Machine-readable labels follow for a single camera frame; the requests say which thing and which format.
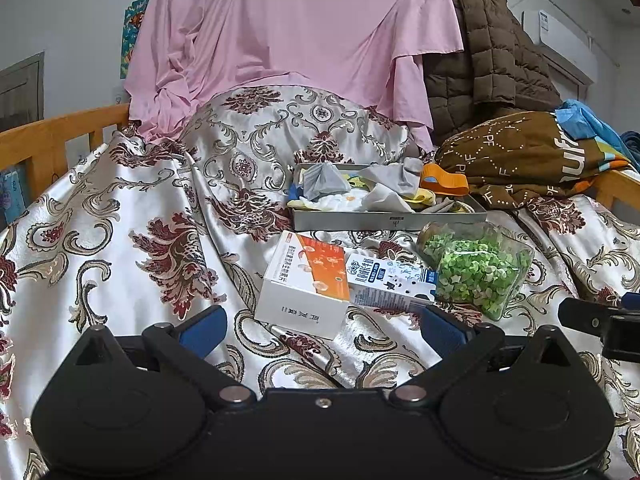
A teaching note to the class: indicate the white baby cloth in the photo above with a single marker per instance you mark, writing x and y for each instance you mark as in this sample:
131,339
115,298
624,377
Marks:
342,202

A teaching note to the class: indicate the jar of green paper stars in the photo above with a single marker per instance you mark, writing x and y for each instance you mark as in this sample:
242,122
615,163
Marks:
475,270

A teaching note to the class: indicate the grey door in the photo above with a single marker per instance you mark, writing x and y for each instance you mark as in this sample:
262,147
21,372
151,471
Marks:
20,92

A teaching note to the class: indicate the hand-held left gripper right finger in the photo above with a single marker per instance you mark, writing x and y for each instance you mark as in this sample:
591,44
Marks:
442,334

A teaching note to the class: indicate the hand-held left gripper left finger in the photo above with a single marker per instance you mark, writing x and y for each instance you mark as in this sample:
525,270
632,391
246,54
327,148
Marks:
204,334

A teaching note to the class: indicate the brown printed blanket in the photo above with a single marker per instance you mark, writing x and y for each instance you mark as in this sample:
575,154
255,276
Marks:
520,150

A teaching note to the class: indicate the cartoon print tin box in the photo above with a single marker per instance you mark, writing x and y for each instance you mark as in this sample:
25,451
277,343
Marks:
380,221

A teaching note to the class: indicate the milk carton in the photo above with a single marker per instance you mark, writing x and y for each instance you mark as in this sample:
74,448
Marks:
390,280

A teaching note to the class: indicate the brown quilted jacket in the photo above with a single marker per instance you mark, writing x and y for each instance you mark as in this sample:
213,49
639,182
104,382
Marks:
490,60

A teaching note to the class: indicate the wooden bed rail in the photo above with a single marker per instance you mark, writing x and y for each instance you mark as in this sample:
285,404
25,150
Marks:
50,140
617,192

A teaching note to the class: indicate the dark blue cloth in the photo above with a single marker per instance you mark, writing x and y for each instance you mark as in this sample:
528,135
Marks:
632,147

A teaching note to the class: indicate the floral satin bedspread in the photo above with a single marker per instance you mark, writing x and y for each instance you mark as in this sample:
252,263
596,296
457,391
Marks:
100,240

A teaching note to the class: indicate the green orange wall poster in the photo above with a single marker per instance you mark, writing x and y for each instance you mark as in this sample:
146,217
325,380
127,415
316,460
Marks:
134,35

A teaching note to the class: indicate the white air conditioner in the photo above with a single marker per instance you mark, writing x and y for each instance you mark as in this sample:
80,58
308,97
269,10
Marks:
560,45

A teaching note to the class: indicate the orange fabric band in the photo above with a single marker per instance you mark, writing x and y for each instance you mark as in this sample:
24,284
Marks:
442,180

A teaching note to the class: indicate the white cardboard box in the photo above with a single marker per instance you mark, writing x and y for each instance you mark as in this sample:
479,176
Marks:
295,305

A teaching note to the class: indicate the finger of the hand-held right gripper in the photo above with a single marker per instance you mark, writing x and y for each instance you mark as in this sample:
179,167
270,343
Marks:
585,317
632,301

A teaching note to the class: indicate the pink cloth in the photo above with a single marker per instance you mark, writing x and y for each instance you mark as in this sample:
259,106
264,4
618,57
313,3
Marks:
280,20

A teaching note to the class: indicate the light grey cloth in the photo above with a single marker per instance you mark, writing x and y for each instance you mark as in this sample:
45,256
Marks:
387,199

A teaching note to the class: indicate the light blue cloth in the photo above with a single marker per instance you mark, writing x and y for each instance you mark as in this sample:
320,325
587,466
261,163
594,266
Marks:
585,120

